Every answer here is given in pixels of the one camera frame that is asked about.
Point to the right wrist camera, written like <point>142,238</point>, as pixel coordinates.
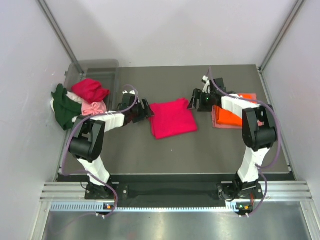
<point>206,85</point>

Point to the grey plastic bin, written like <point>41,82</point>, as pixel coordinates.
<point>105,71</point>

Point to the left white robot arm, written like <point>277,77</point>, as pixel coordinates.
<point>86,144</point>

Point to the aluminium frame post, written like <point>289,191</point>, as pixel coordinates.
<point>59,34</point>
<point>289,20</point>

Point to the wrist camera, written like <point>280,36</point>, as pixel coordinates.
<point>206,85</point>
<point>132,92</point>

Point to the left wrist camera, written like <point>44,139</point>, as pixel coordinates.
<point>132,92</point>

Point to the salmon pink t shirt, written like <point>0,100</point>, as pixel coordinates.
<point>225,126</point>

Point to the slotted grey cable duct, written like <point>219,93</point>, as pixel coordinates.
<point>104,207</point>

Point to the white t shirt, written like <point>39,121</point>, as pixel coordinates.
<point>67,112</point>

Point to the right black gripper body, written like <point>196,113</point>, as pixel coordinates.
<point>207,101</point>

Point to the light pink t shirt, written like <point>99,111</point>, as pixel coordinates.
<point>93,109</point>

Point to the right aluminium frame post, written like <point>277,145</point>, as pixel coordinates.
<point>289,20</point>

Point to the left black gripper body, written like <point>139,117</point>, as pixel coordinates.
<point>138,112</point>

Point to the red t shirt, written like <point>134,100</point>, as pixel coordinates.
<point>90,90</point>

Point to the magenta t shirt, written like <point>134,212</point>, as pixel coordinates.
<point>171,119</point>

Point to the dark green t shirt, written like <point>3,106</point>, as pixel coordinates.
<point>60,93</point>

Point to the left aluminium frame post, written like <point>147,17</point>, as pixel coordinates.
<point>59,34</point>

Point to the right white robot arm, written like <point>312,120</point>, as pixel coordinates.
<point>259,131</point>

